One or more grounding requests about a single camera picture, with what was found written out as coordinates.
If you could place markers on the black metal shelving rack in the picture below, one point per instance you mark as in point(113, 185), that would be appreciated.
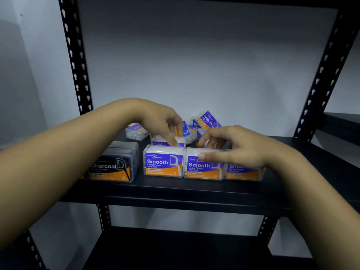
point(174, 191)

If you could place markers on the black charcoal flosser box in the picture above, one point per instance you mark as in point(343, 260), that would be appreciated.
point(111, 167)
point(123, 145)

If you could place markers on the pile of purple flosser packs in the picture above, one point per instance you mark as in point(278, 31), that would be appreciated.
point(163, 163)

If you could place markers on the person's left hand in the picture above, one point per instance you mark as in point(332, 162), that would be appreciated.
point(153, 115)

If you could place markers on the person's right hand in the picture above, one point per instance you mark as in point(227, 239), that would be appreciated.
point(247, 149)

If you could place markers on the purple flosser box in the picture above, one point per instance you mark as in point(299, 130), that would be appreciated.
point(202, 169)

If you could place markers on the person's right thumb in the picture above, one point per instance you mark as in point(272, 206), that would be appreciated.
point(212, 156)

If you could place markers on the person's right forearm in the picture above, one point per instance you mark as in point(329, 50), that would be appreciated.
point(317, 205)

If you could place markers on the person's left forearm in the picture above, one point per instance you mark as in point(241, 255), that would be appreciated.
point(64, 154)

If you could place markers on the black side shelf unit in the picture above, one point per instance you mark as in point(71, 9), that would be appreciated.
point(341, 123)

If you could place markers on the person's right middle finger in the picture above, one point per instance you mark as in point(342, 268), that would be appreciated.
point(216, 143)

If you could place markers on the person's left thumb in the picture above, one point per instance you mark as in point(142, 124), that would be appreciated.
point(168, 136)

